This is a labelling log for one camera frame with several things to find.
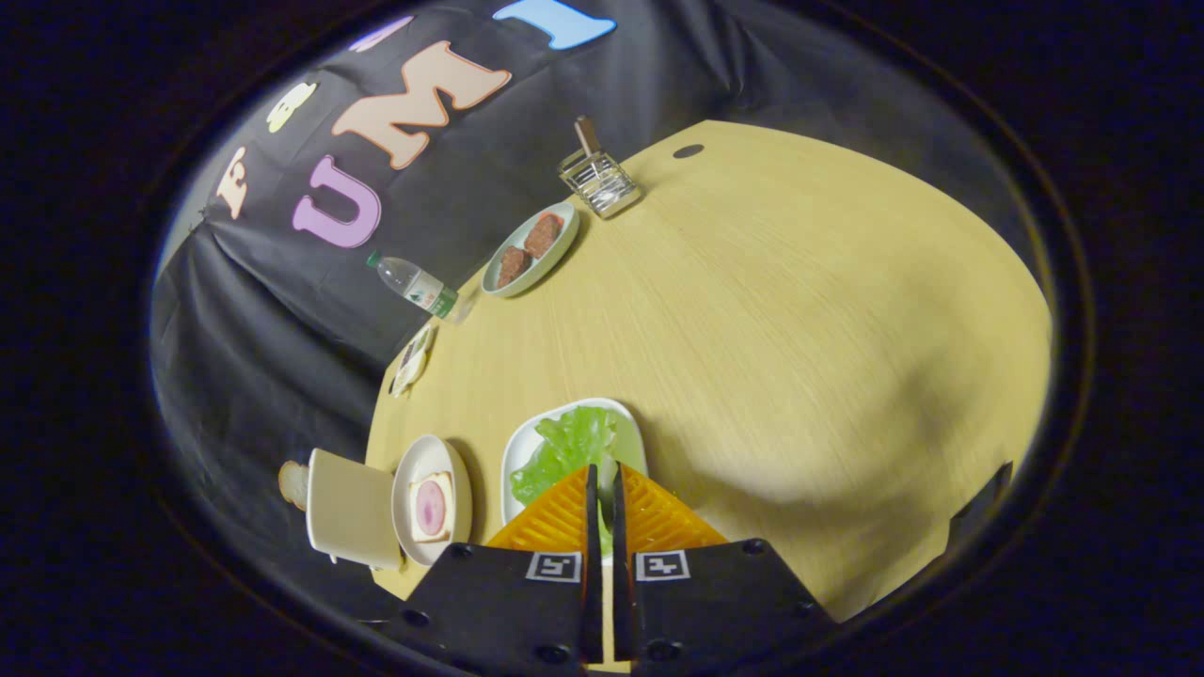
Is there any white square plate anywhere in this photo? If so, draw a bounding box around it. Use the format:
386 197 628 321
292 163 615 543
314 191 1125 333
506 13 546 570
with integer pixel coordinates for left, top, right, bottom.
499 397 651 567

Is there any small white dish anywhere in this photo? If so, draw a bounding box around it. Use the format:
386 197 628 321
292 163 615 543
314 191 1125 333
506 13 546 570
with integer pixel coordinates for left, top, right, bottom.
389 323 439 400

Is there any clear plastic water bottle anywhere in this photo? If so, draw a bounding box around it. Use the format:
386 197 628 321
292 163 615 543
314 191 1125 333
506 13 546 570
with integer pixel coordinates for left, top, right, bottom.
366 250 472 325

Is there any brown meat patty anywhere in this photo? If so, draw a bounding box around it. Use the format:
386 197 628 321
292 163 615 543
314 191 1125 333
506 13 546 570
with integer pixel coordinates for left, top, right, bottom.
523 213 565 260
496 246 534 291

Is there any beige toaster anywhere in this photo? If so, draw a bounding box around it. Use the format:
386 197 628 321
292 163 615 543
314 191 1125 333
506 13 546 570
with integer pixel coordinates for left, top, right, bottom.
306 448 406 573

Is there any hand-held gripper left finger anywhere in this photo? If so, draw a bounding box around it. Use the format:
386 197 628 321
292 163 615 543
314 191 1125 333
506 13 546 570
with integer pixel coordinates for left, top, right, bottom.
376 464 604 676

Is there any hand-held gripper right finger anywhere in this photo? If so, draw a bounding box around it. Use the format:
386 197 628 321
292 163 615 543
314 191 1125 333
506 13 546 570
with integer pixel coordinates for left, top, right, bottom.
611 464 840 676

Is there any white bread slice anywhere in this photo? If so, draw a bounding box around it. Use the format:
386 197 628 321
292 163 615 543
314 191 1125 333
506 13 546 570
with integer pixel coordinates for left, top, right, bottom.
407 470 456 545

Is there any pink ham slice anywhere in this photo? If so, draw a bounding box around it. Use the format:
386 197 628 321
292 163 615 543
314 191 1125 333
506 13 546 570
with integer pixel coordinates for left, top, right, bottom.
415 478 448 538

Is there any toasted bread slice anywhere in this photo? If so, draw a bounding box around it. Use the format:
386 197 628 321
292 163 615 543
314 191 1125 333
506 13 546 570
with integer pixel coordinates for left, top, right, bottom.
277 460 311 513

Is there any metal wire rack wooden handle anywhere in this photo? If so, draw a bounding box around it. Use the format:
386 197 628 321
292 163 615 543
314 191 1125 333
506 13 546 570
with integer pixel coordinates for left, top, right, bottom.
557 116 646 221

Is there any green lettuce leaf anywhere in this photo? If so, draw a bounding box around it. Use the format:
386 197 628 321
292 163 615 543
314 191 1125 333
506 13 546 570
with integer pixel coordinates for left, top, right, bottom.
509 406 623 556

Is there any round white plate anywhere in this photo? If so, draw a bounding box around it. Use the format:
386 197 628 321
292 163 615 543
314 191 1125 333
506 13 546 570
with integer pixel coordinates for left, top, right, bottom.
391 433 474 568

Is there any black backdrop cloth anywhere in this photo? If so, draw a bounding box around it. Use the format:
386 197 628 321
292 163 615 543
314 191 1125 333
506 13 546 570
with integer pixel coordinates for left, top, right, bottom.
150 0 1036 623

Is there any pale green oval plate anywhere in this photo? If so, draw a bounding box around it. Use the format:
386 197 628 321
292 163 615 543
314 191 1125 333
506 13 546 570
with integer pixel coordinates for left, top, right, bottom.
481 201 581 300

